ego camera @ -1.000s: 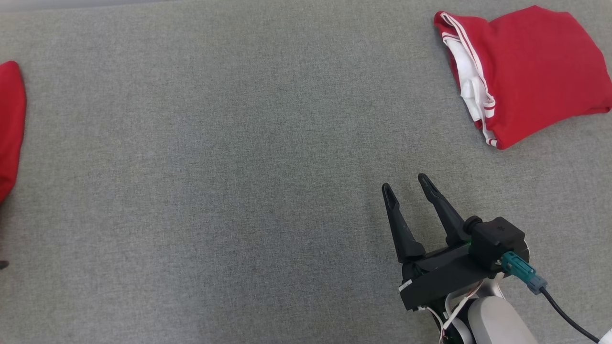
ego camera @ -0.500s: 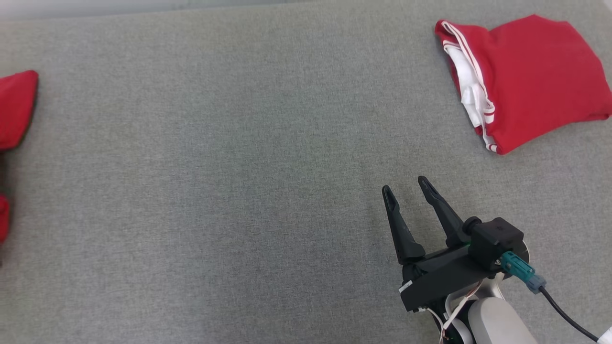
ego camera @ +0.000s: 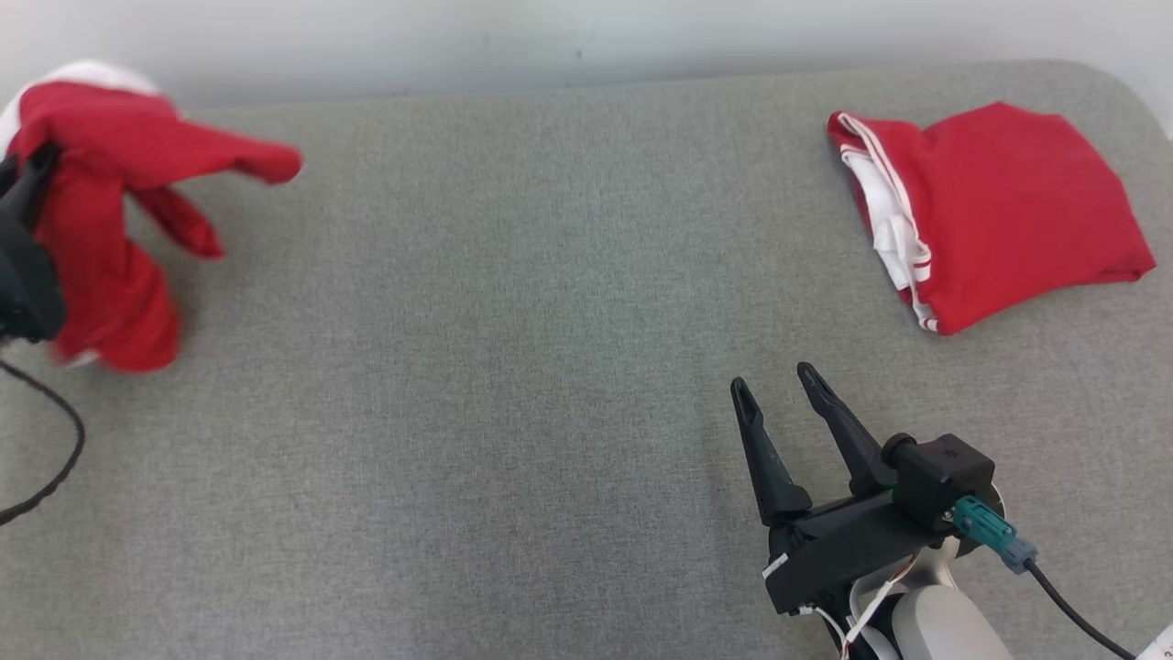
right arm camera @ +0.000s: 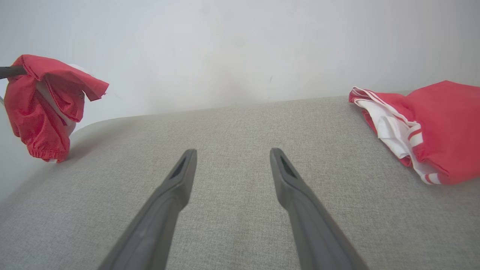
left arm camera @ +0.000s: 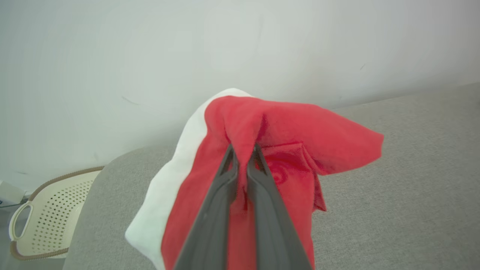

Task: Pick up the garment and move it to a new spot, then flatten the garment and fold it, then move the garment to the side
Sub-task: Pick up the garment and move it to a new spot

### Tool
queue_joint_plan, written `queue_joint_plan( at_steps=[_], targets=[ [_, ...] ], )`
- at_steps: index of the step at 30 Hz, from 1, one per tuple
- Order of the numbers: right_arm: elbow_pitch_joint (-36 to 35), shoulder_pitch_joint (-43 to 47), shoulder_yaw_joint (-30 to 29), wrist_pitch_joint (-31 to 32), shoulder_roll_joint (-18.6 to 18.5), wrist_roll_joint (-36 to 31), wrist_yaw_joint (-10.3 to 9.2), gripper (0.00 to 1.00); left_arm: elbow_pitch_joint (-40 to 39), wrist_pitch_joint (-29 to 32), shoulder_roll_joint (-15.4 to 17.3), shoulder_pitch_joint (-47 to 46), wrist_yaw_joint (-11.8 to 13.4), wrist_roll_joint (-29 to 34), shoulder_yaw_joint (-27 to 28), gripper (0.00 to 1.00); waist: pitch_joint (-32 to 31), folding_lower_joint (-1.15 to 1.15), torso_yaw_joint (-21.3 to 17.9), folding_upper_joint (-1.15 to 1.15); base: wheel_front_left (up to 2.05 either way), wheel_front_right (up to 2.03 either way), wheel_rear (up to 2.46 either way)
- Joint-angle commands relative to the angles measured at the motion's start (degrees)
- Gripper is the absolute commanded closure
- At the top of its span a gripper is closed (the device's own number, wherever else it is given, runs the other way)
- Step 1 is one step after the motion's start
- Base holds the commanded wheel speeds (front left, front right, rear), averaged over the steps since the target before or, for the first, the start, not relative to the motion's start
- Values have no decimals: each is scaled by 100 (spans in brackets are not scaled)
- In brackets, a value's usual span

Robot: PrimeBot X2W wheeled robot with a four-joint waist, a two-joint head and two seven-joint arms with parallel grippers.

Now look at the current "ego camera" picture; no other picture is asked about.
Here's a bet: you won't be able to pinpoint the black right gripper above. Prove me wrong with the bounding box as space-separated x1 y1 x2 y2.
729 361 964 616

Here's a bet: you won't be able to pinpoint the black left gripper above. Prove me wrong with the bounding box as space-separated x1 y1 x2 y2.
0 144 69 346

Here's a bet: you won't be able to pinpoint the red shorts with white stripe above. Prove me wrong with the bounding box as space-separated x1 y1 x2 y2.
0 59 304 374

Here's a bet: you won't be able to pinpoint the red basketball jersey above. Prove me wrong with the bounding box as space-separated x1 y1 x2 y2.
827 101 1158 337

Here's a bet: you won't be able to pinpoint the grey fabric sofa seat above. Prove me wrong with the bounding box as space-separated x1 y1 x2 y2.
0 60 1173 660

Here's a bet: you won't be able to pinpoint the teal cable connector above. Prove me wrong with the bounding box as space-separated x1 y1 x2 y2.
952 496 1039 575

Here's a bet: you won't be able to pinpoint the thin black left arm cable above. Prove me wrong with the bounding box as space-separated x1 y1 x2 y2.
0 359 86 526

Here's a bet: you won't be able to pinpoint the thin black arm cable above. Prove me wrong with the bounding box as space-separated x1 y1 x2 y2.
1024 560 1138 660
0 359 86 526

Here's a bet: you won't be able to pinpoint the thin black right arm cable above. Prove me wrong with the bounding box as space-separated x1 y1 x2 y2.
1024 560 1138 660

